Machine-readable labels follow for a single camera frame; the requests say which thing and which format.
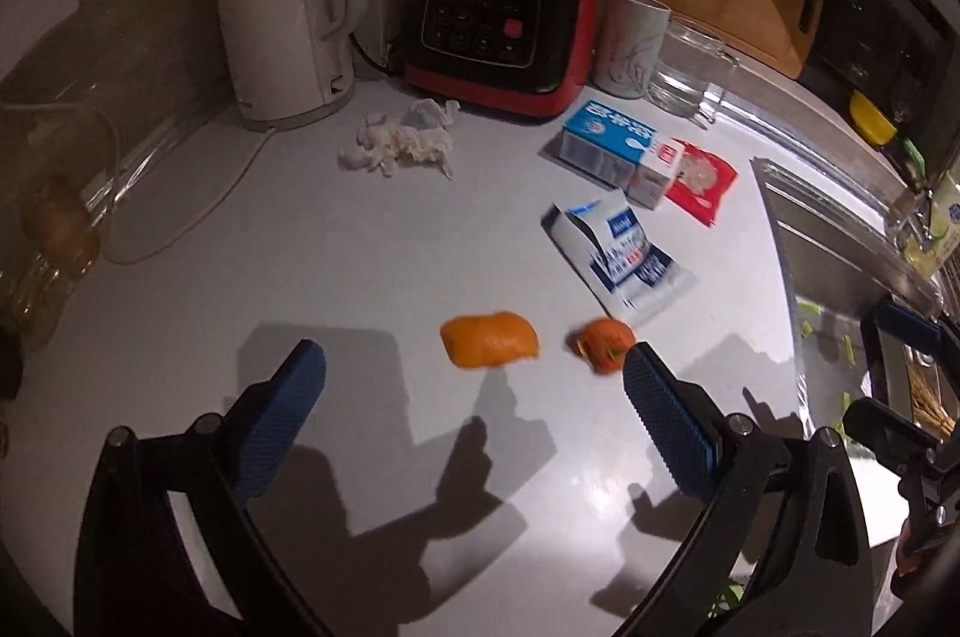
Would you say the white power cable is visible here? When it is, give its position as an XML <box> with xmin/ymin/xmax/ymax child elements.
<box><xmin>96</xmin><ymin>122</ymin><xmax>280</xmax><ymax>267</ymax></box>

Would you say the clear glass mug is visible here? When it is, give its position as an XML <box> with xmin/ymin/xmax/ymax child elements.
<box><xmin>646</xmin><ymin>18</ymin><xmax>739</xmax><ymax>130</ymax></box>

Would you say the amber glass jar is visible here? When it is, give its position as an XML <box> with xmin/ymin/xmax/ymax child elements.
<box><xmin>13</xmin><ymin>174</ymin><xmax>101</xmax><ymax>314</ymax></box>

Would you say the white printed mug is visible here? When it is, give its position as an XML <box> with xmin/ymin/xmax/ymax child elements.
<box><xmin>592</xmin><ymin>0</ymin><xmax>672</xmax><ymax>100</ymax></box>

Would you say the orange peel piece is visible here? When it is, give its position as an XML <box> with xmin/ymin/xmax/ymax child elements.
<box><xmin>439</xmin><ymin>312</ymin><xmax>540</xmax><ymax>369</ymax></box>

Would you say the red snack packet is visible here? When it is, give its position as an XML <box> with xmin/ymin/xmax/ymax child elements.
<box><xmin>665</xmin><ymin>140</ymin><xmax>737</xmax><ymax>227</ymax></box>

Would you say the dish soap bottle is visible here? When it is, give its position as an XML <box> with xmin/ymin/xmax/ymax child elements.
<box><xmin>903</xmin><ymin>170</ymin><xmax>960</xmax><ymax>278</ymax></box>

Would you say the round orange peel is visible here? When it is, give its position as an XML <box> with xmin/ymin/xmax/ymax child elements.
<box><xmin>569</xmin><ymin>317</ymin><xmax>636</xmax><ymax>375</ymax></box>

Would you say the crumpled white tissue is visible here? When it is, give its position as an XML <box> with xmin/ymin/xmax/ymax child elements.
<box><xmin>338</xmin><ymin>100</ymin><xmax>460</xmax><ymax>179</ymax></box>

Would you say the blue white carton box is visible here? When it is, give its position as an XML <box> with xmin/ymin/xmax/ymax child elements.
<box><xmin>558</xmin><ymin>101</ymin><xmax>685</xmax><ymax>210</ymax></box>

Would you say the blue white torn wrapper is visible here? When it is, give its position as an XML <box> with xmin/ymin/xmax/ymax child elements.
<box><xmin>542</xmin><ymin>190</ymin><xmax>697</xmax><ymax>328</ymax></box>

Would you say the stainless steel sink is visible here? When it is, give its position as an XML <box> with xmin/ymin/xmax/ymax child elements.
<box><xmin>752</xmin><ymin>158</ymin><xmax>942</xmax><ymax>431</ymax></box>

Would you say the yellow bowl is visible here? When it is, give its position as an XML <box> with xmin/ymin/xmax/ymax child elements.
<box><xmin>850</xmin><ymin>91</ymin><xmax>896</xmax><ymax>148</ymax></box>

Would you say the chrome faucet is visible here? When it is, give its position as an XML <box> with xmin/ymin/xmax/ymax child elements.
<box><xmin>885</xmin><ymin>155</ymin><xmax>934</xmax><ymax>233</ymax></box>

